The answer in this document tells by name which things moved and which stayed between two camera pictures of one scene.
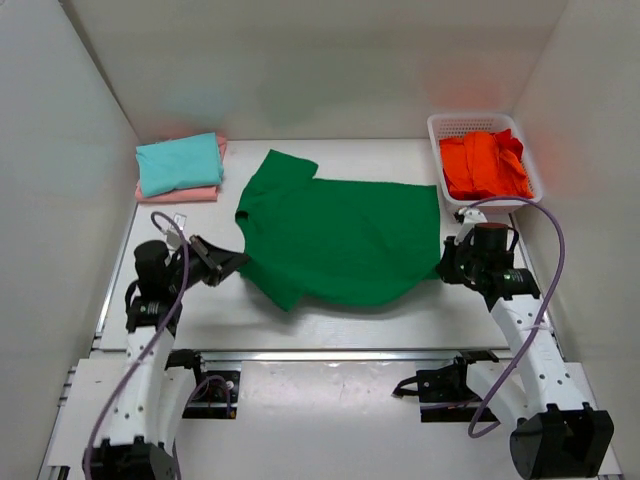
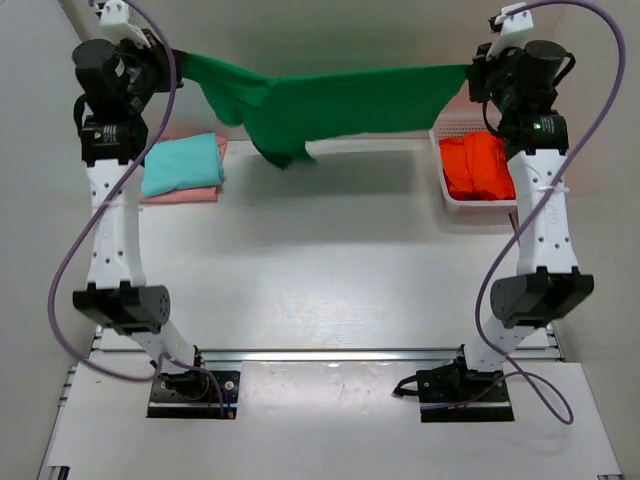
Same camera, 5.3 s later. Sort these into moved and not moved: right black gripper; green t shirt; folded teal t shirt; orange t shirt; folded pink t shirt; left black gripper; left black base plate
Moved: green t shirt; left black gripper; right black gripper
Not moved: orange t shirt; folded teal t shirt; left black base plate; folded pink t shirt
